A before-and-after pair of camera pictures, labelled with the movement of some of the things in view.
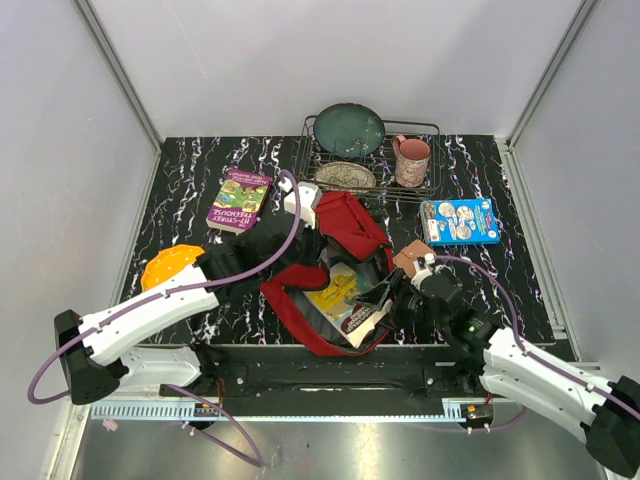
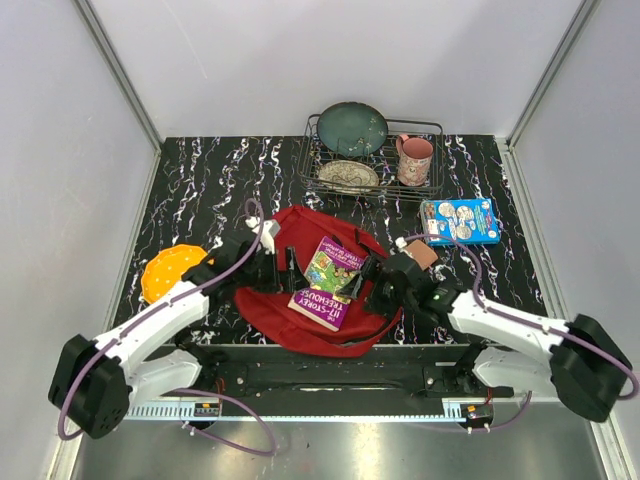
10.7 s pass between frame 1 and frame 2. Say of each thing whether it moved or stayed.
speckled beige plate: stayed
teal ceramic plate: stayed
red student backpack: moved
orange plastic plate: stayed
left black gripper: moved
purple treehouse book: moved
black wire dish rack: stayed
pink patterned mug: stayed
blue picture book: stayed
